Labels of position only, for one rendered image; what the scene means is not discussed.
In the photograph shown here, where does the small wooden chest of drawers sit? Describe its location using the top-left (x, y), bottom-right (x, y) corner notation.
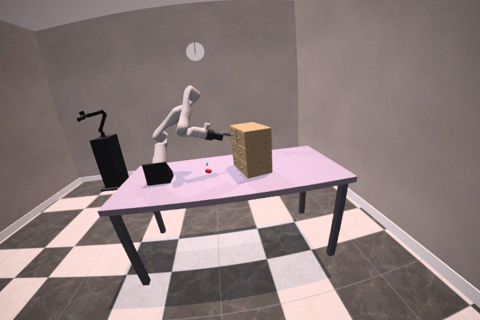
top-left (230, 122), bottom-right (273, 179)

